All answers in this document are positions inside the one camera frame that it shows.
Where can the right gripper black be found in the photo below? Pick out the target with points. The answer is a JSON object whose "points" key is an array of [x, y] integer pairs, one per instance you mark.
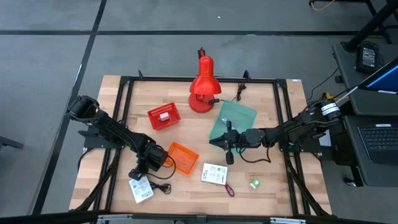
{"points": [[237, 138]]}

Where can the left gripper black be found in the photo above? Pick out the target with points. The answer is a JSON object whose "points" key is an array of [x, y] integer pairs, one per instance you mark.
{"points": [[155, 158]]}

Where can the white booklet packet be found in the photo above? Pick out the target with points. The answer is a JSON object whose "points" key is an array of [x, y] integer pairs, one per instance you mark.
{"points": [[214, 173]]}

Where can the white printed cardboard box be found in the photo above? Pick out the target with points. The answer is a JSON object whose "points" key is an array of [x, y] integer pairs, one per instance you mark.
{"points": [[141, 190]]}

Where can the small pink cube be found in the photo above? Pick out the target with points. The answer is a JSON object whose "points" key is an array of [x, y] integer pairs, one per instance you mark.
{"points": [[164, 117]]}

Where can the purple small tool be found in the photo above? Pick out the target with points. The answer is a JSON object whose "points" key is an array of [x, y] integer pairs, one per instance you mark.
{"points": [[231, 193]]}

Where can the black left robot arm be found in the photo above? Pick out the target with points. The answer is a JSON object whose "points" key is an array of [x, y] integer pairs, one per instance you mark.
{"points": [[109, 126]]}

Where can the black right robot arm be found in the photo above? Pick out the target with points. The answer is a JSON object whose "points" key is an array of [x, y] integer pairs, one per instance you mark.
{"points": [[298, 129]]}

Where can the orange plastic basket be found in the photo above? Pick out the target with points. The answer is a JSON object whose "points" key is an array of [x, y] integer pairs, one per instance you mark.
{"points": [[183, 158]]}

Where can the black lamp plug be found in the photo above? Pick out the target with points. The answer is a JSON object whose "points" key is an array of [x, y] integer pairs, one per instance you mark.
{"points": [[214, 101]]}

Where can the red plastic basket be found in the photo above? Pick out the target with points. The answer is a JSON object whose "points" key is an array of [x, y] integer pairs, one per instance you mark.
{"points": [[172, 112]]}

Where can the small green round item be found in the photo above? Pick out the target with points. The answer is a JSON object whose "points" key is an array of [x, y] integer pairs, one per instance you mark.
{"points": [[254, 184]]}

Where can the red desk lamp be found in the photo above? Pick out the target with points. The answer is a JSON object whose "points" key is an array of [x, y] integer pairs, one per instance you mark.
{"points": [[205, 81]]}

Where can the yellow power plug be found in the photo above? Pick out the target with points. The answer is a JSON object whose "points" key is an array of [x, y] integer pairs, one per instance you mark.
{"points": [[327, 96]]}

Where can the grey side desk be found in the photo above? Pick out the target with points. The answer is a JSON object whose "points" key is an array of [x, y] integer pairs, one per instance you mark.
{"points": [[363, 107]]}

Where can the black floor stand leg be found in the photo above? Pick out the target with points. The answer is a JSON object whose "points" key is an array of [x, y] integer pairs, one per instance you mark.
{"points": [[9, 143]]}

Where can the black laptop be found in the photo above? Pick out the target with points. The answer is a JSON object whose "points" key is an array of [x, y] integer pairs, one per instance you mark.
{"points": [[379, 140]]}

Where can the black power adapter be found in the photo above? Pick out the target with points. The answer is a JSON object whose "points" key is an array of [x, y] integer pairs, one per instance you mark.
{"points": [[368, 57]]}

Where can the monitor with blue screen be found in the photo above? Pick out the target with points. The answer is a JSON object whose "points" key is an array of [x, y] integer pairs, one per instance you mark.
{"points": [[385, 79]]}

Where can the silver metal bracket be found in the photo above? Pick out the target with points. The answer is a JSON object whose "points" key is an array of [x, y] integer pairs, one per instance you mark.
{"points": [[113, 219], [287, 221]]}

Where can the black aluminium table frame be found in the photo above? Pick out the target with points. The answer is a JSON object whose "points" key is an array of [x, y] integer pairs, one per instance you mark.
{"points": [[155, 79]]}

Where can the black desk leg frame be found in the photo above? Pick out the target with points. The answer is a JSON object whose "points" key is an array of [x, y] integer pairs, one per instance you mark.
{"points": [[370, 26]]}

